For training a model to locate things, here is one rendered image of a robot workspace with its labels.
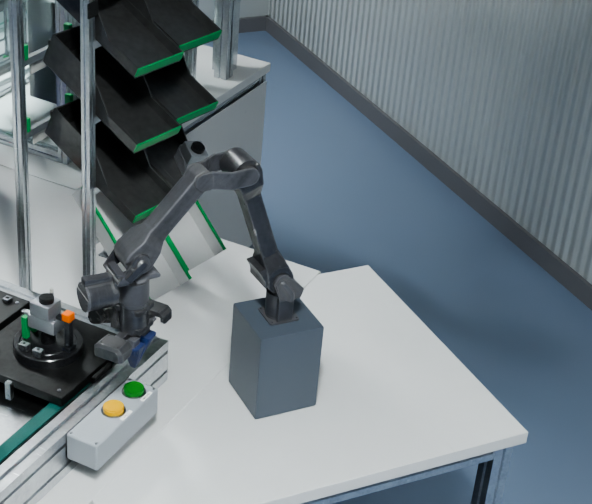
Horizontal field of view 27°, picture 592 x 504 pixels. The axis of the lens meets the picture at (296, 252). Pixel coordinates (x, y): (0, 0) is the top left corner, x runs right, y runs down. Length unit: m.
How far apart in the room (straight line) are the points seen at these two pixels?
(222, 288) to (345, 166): 2.60
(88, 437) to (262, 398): 0.39
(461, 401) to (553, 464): 1.31
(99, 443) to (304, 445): 0.43
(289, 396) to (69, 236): 0.86
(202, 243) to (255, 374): 0.44
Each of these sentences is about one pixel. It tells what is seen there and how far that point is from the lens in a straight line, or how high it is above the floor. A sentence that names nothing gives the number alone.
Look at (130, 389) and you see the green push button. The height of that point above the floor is 0.97.
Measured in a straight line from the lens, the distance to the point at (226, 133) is 4.10.
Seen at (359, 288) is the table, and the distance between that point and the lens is 3.04.
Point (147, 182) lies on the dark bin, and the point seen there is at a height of 1.22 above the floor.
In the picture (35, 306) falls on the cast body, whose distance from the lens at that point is 2.52.
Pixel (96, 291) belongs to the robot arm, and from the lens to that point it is 2.29.
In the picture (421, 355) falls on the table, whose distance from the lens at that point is 2.83.
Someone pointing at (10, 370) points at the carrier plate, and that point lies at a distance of 2.53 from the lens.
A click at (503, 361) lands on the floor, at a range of 4.39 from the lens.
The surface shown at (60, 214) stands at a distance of 3.28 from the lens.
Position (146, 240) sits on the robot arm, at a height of 1.31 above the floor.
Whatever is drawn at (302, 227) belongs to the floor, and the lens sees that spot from 5.02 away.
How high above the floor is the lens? 2.46
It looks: 31 degrees down
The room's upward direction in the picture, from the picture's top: 5 degrees clockwise
